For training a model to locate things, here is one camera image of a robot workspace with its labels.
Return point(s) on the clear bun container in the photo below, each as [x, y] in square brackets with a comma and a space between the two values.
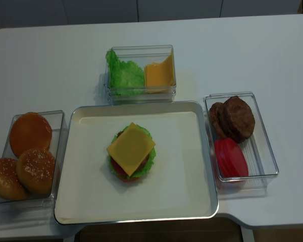
[56, 119]

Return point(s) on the front red tomato slice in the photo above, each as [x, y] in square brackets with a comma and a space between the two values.
[239, 167]

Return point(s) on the burger bottom bun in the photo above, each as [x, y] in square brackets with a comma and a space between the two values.
[127, 180]

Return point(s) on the left sesame bun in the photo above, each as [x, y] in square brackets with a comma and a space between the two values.
[10, 186]

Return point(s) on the yellow cheese slice stack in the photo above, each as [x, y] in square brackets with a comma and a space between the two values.
[159, 76]

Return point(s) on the burger tomato slice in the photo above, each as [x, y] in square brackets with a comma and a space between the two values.
[117, 169]

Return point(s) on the right sesame bun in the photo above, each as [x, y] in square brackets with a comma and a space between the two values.
[35, 170]

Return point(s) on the silver metal tray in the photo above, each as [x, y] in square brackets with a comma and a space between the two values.
[136, 214]

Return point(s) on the sesame bun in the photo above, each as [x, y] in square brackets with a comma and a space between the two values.
[10, 186]
[35, 170]

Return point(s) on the white tray paper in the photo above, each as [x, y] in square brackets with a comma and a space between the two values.
[179, 176]

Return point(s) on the back brown burger patty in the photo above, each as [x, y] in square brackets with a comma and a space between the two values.
[214, 119]

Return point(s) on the clear lettuce and cheese container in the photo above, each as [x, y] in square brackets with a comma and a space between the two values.
[143, 56]

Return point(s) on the clear patty and tomato container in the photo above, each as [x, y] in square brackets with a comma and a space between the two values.
[257, 151]

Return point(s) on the front brown burger patty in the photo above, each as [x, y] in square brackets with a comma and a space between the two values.
[238, 119]

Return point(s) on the plain orange bun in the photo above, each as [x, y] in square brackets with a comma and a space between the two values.
[31, 130]

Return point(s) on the back red tomato slices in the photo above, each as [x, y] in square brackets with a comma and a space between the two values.
[223, 149]

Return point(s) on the green lettuce leaf in container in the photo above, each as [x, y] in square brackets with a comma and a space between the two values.
[126, 78]

